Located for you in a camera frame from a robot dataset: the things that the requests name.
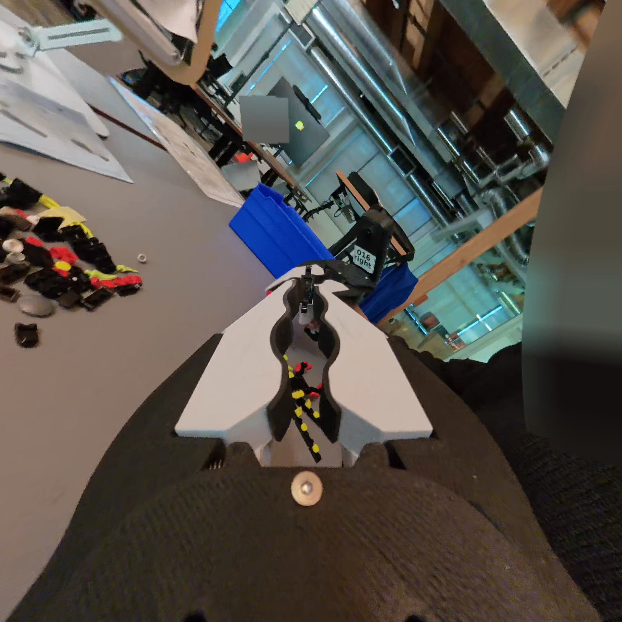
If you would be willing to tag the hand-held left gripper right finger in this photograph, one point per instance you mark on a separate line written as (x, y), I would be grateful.
(379, 384)

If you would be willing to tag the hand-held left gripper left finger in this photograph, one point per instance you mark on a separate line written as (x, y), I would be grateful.
(233, 384)

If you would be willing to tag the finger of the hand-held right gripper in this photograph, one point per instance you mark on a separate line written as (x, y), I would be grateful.
(340, 286)
(278, 286)

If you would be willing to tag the small black hinge lego plate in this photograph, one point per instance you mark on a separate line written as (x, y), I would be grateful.
(307, 291)

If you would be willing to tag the black yellow red lego model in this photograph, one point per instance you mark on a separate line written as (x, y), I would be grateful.
(297, 393)

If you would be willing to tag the black clip lego piece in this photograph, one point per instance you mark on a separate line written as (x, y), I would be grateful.
(26, 335)

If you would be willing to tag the grey dome lego piece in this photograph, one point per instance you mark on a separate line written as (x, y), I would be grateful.
(35, 306)

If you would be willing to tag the pile of loose lego pieces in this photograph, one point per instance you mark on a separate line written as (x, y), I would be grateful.
(48, 272)

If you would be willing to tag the tan edged desk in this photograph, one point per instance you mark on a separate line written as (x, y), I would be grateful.
(350, 187)

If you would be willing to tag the blue plastic bin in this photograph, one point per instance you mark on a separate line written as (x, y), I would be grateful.
(272, 233)

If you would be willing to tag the black metal stand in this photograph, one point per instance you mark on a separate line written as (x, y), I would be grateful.
(320, 210)

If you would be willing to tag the silver ventilation ducts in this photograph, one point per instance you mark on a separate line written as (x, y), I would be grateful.
(388, 121)

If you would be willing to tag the tan wooden beam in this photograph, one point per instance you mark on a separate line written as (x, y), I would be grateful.
(486, 243)

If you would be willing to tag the dark monitor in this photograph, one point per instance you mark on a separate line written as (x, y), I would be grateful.
(311, 136)

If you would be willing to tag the clear plastic bag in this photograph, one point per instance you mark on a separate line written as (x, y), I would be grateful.
(189, 155)

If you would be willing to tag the person's black knit clothing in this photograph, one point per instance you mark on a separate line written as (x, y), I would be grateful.
(573, 510)

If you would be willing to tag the instruction booklet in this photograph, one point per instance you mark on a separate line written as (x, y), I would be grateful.
(48, 126)

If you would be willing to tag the white flat base plate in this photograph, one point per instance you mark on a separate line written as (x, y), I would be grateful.
(63, 82)

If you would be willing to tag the silver metal bracket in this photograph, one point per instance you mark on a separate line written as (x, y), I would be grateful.
(73, 36)

